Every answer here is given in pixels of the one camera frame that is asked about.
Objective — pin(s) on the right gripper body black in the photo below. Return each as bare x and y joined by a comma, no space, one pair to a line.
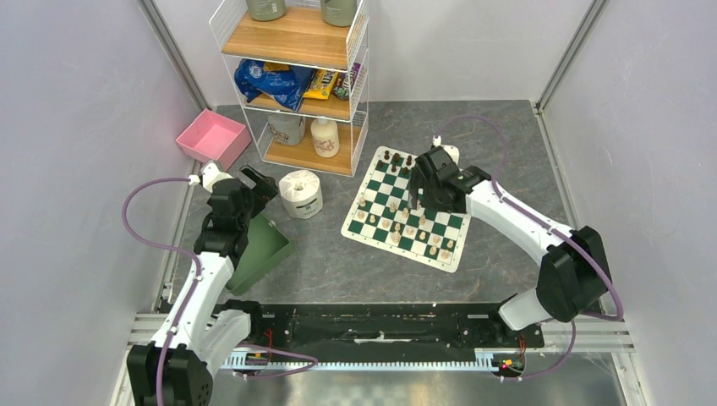
430,198

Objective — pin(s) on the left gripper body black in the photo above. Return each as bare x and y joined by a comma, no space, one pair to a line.
256,197

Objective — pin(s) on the green white chess board mat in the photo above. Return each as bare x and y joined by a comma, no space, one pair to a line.
380,218

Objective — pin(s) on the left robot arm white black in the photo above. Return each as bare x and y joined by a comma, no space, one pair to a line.
178,365

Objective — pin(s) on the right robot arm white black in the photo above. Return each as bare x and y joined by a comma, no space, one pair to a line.
573,270

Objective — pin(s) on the white wrapped paper roll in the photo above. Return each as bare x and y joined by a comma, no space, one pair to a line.
301,194

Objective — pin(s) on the green plastic bin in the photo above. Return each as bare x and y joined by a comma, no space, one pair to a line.
267,248

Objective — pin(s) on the grey patterned mug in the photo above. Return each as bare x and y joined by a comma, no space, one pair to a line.
286,129

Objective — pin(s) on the pink plastic bin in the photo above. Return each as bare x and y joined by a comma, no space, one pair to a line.
213,137

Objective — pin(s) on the cream bottle pink lettering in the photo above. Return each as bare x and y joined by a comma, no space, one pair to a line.
325,137

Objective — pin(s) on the blue snack bag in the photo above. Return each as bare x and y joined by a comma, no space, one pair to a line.
284,84

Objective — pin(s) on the yellow candy bag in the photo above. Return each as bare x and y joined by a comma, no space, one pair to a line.
321,85

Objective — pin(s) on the purple snack packet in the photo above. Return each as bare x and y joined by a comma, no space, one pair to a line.
345,82

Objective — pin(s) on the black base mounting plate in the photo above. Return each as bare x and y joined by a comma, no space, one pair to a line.
382,333

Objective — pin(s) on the grey-green jar left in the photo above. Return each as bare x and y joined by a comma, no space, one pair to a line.
266,10

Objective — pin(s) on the grey-green jar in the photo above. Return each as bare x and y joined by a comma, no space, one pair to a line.
339,13
266,10

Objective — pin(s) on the grey-green jar right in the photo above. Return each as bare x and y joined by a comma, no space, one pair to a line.
339,13

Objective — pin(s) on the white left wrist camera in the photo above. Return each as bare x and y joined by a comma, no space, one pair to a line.
209,176

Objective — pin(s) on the white wire wooden shelf rack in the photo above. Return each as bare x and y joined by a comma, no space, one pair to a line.
302,38

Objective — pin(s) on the white slotted cable duct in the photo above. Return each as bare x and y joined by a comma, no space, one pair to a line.
241,360

